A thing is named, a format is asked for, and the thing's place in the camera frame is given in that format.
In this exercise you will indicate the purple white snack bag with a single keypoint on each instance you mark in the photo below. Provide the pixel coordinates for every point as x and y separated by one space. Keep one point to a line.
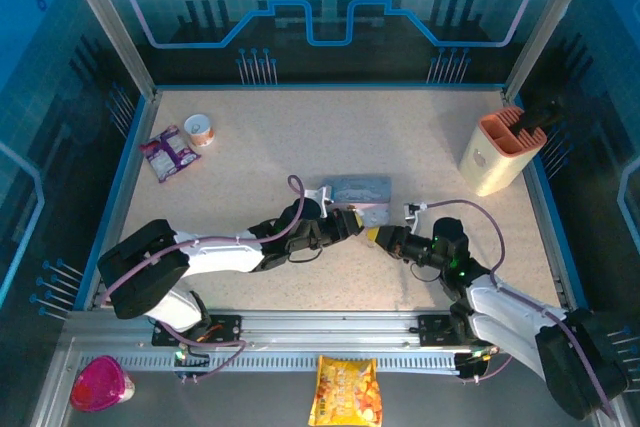
170 152

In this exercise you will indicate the pink plastic bowl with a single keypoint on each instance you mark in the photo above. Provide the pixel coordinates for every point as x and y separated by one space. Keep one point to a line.
100 384

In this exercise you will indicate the grey blue pouch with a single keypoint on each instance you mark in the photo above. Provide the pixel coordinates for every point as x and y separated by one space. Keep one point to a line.
357 189

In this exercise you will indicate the yellow chips bag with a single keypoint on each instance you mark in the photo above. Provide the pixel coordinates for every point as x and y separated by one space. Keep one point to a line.
345 389

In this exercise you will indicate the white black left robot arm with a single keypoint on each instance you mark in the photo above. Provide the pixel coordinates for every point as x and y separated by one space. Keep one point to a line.
220 253

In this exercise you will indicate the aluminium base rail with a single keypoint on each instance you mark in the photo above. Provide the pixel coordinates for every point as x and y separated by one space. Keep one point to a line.
325 329

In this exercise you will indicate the aluminium frame post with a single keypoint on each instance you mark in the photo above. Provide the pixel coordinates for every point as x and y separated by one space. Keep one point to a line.
547 22
107 22

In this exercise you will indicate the small orange white cup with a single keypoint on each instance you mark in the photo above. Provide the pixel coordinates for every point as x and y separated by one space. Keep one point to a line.
199 129

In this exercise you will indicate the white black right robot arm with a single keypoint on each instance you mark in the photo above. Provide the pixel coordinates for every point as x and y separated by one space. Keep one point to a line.
505 317

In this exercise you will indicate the cream utensil holder orange rim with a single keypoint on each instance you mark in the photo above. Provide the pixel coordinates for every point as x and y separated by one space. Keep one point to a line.
495 162

